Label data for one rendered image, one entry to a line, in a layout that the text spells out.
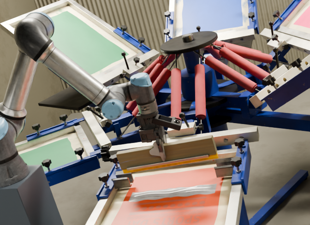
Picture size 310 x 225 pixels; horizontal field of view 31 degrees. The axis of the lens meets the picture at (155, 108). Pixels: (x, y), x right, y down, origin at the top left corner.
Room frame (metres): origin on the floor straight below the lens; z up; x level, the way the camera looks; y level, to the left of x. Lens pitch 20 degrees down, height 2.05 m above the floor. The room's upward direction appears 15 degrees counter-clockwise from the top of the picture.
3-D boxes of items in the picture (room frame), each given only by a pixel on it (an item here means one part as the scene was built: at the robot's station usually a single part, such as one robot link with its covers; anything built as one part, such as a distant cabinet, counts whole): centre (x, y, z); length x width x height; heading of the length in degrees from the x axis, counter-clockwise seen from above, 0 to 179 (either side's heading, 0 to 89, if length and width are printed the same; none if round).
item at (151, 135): (2.02, 0.03, 1.23); 0.09 x 0.08 x 0.12; 72
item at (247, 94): (2.83, -0.26, 0.99); 0.82 x 0.79 x 0.12; 162
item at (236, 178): (1.97, -0.27, 0.98); 0.30 x 0.05 x 0.07; 162
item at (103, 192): (2.14, 0.25, 0.98); 0.30 x 0.05 x 0.07; 162
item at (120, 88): (2.02, 0.13, 1.39); 0.11 x 0.11 x 0.08; 81
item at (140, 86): (2.02, 0.03, 1.39); 0.09 x 0.08 x 0.11; 81
